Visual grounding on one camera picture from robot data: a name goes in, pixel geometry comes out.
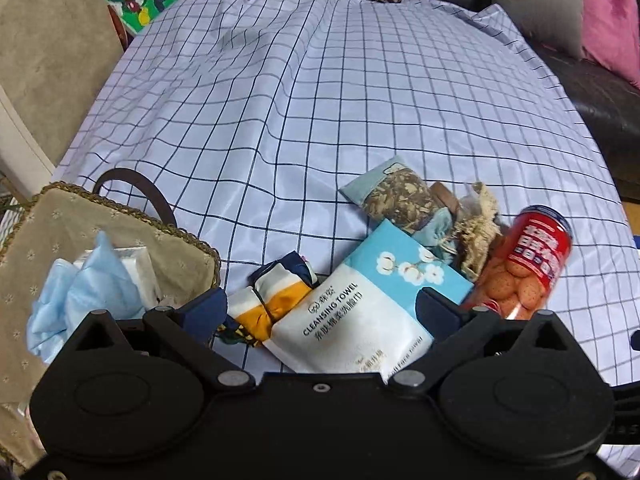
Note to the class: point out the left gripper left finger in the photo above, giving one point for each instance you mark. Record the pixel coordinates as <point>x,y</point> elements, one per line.
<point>182,335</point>

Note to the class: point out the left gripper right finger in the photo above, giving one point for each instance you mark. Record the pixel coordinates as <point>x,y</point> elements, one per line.
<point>459,336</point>

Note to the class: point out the light blue face mask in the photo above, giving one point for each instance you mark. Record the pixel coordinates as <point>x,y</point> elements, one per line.
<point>70,292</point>

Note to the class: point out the white tissue packet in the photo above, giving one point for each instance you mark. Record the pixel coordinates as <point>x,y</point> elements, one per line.
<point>138,264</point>

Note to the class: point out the red biscuit can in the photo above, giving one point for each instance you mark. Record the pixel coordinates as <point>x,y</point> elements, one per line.
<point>522,272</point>

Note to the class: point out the cleansing towel pack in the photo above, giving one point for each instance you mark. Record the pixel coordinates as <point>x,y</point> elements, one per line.
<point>362,318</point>

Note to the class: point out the floral sachet pouch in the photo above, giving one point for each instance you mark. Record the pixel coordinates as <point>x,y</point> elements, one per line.
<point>393,191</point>

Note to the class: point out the beige fabric basket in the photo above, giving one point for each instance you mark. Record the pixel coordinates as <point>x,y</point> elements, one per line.
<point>61,223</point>

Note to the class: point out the lilac checkered tablecloth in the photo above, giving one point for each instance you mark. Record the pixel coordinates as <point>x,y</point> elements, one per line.
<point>250,116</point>

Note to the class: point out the beige armchair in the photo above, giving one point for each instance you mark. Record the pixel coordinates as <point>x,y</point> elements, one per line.
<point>55,57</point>

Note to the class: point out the pink cushion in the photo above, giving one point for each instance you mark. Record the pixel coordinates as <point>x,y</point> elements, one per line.
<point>610,36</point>

